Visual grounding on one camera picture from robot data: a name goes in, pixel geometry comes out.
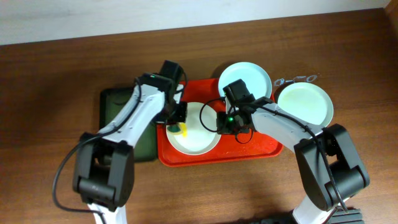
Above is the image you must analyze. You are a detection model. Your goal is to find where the yellow green scrub sponge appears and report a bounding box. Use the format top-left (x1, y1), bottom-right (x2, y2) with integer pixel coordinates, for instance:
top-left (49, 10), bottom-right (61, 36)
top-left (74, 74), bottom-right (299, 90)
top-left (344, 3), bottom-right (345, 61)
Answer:
top-left (167, 123), bottom-right (183, 135)

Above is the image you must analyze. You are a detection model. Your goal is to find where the white plate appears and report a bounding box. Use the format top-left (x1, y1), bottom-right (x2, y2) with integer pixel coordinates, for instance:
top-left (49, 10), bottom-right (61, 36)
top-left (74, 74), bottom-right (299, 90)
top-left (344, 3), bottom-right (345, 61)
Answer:
top-left (166, 102), bottom-right (221, 156)

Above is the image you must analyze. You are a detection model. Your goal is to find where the light blue plate top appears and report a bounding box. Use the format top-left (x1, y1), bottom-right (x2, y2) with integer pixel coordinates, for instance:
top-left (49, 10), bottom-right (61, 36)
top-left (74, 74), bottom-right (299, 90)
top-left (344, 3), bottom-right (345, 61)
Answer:
top-left (218, 62), bottom-right (272, 109)

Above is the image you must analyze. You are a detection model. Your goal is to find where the light blue plate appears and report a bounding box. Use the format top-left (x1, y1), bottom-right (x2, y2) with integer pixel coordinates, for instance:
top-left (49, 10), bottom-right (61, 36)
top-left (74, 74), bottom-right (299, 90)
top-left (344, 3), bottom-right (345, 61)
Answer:
top-left (275, 82), bottom-right (334, 127)
top-left (218, 62), bottom-right (272, 109)

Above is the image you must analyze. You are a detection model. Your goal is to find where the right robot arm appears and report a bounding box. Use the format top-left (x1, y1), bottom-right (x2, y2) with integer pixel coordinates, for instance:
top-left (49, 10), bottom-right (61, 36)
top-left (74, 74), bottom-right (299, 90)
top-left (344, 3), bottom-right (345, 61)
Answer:
top-left (216, 79), bottom-right (370, 223)

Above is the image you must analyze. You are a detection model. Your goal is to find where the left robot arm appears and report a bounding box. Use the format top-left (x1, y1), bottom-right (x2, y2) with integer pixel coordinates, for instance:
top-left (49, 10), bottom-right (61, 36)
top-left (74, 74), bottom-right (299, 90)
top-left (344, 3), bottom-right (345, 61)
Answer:
top-left (73, 60), bottom-right (187, 223)

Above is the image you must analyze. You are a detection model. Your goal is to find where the red plastic tray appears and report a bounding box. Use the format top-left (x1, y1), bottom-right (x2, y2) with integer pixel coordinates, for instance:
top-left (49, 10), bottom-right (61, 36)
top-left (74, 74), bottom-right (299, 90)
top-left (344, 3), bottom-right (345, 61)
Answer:
top-left (156, 78), bottom-right (283, 167)

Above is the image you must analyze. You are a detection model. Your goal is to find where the dark green tray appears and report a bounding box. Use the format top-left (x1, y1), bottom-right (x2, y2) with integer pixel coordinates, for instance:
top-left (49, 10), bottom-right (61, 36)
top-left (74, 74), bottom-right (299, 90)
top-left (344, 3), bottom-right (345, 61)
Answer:
top-left (99, 87), bottom-right (157, 162)

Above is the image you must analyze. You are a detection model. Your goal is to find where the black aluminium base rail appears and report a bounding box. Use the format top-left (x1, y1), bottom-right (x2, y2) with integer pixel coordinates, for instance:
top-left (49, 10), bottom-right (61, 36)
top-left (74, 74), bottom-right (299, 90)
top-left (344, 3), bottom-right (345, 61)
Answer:
top-left (326, 209), bottom-right (364, 224)

